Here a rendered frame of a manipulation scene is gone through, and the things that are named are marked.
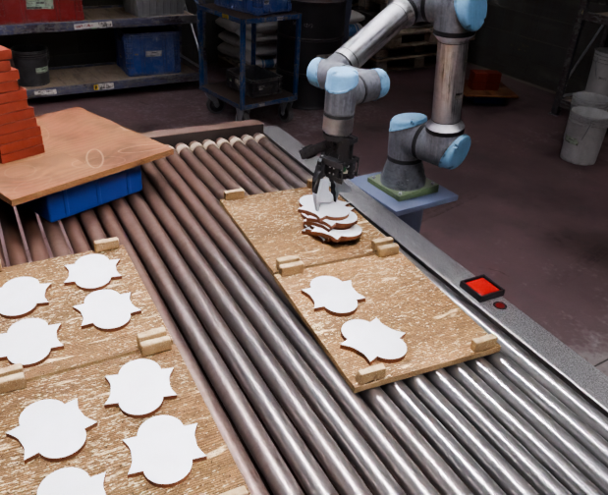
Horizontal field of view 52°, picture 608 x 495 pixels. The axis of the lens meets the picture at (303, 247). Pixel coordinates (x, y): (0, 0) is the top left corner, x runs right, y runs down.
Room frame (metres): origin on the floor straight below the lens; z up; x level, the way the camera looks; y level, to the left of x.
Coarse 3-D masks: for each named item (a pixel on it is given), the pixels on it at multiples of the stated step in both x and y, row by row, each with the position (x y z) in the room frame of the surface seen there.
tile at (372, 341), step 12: (348, 324) 1.06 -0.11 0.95; (360, 324) 1.06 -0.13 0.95; (372, 324) 1.07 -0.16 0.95; (348, 336) 1.02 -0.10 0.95; (360, 336) 1.02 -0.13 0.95; (372, 336) 1.03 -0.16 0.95; (384, 336) 1.03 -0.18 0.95; (396, 336) 1.03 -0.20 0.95; (348, 348) 0.99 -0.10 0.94; (360, 348) 0.98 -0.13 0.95; (372, 348) 0.99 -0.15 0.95; (384, 348) 0.99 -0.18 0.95; (396, 348) 0.99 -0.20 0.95; (372, 360) 0.95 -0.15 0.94; (384, 360) 0.96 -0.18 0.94; (396, 360) 0.96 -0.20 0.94
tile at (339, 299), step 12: (324, 276) 1.24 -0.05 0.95; (312, 288) 1.19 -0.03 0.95; (324, 288) 1.19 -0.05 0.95; (336, 288) 1.19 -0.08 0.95; (348, 288) 1.20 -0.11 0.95; (312, 300) 1.14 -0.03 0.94; (324, 300) 1.14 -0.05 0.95; (336, 300) 1.15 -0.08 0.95; (348, 300) 1.15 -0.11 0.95; (360, 300) 1.16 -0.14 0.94; (336, 312) 1.10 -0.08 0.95; (348, 312) 1.10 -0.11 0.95
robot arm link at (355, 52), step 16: (400, 0) 1.83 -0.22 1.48; (416, 0) 1.83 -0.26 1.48; (384, 16) 1.78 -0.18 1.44; (400, 16) 1.79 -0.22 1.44; (416, 16) 1.83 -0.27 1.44; (368, 32) 1.72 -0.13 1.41; (384, 32) 1.74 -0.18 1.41; (352, 48) 1.67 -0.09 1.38; (368, 48) 1.69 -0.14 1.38; (320, 64) 1.63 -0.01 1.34; (336, 64) 1.61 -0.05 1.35; (352, 64) 1.64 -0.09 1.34; (320, 80) 1.61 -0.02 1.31
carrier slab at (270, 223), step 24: (264, 192) 1.69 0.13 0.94; (288, 192) 1.70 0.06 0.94; (240, 216) 1.53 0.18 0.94; (264, 216) 1.54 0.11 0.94; (288, 216) 1.55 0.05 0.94; (360, 216) 1.58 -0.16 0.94; (264, 240) 1.41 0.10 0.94; (288, 240) 1.42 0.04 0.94; (312, 240) 1.43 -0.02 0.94; (360, 240) 1.44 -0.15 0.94; (264, 264) 1.31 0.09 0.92; (312, 264) 1.31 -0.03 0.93
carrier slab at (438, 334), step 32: (384, 256) 1.37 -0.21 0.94; (288, 288) 1.20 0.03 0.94; (384, 288) 1.22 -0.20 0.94; (416, 288) 1.23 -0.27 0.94; (320, 320) 1.08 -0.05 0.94; (384, 320) 1.10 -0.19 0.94; (416, 320) 1.11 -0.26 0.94; (448, 320) 1.11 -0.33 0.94; (352, 352) 0.99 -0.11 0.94; (416, 352) 1.00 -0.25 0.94; (448, 352) 1.01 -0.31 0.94; (480, 352) 1.01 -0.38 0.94; (352, 384) 0.89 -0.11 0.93; (384, 384) 0.91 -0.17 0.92
